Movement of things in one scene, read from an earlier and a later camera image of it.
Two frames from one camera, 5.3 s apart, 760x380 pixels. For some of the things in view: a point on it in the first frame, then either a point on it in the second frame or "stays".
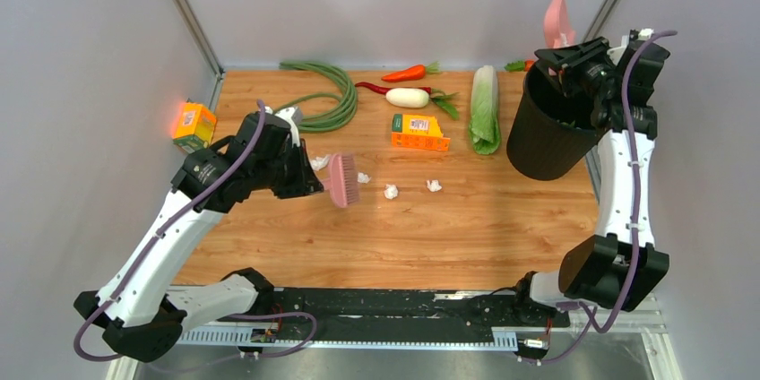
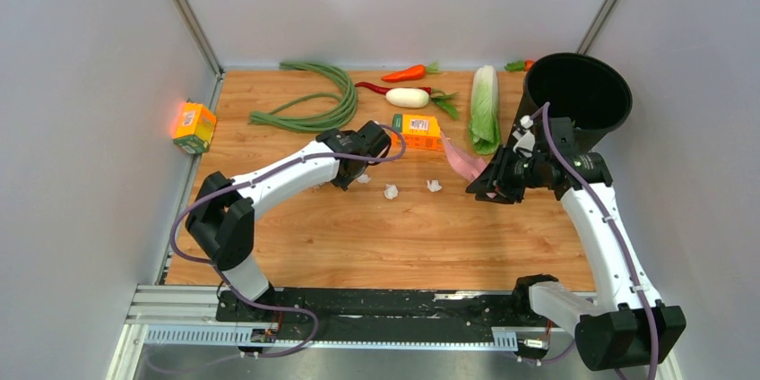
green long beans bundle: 329,121 stays
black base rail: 384,314 stays
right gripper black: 565,63 to 495,179
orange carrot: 413,73 stays
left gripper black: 306,181 to 342,183
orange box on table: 418,132 stays
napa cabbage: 485,123 stays
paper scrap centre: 391,191 stays
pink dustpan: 558,31 to 464,160
